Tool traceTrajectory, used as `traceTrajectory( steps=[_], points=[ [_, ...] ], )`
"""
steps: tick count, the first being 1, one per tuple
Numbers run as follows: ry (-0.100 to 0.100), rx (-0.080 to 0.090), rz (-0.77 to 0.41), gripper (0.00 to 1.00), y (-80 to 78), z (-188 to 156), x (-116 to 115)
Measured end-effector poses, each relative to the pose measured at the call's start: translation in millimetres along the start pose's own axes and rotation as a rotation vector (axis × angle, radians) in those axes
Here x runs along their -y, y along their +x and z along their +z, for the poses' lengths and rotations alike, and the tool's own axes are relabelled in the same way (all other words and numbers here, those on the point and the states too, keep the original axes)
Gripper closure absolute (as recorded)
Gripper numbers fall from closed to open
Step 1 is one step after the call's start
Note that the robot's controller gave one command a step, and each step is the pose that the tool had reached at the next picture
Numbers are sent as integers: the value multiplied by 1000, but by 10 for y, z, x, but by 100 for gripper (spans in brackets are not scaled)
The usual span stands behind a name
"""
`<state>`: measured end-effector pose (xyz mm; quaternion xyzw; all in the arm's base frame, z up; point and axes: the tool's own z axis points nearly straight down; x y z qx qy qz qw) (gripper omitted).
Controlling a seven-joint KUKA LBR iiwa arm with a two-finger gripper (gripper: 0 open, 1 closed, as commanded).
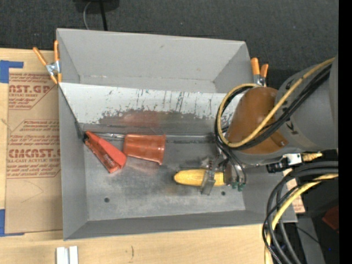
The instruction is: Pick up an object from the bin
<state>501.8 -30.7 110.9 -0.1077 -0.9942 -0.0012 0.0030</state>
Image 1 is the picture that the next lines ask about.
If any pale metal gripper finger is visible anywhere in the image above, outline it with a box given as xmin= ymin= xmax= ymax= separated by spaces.
xmin=206 ymin=158 xmax=221 ymax=173
xmin=200 ymin=170 xmax=216 ymax=196

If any yellow toy corn cob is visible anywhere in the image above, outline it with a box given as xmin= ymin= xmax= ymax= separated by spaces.
xmin=173 ymin=168 xmax=227 ymax=188

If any grey metal bin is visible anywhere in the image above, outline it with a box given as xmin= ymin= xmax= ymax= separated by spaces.
xmin=56 ymin=27 xmax=299 ymax=241

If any orange plastic cup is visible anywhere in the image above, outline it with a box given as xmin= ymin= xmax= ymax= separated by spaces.
xmin=122 ymin=133 xmax=167 ymax=166

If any red-orange wedge-shaped clip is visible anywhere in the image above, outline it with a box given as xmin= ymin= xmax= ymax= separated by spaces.
xmin=83 ymin=130 xmax=128 ymax=174

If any brown cardboard board red print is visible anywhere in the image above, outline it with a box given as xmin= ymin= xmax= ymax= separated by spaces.
xmin=0 ymin=47 xmax=64 ymax=237

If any black cylinder on white bracket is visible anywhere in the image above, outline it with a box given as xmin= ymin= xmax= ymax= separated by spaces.
xmin=266 ymin=151 xmax=323 ymax=173

